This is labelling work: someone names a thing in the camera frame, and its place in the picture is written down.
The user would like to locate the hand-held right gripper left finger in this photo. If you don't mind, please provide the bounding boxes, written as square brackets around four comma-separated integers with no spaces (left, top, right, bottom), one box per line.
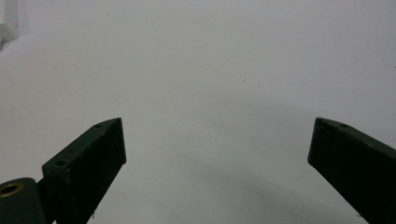
[41,117,127,224]

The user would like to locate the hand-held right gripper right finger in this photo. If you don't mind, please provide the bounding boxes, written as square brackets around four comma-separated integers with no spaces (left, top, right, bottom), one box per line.
[307,117,396,224]

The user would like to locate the white box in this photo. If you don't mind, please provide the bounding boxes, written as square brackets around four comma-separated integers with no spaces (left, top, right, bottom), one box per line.
[0,0,20,46]

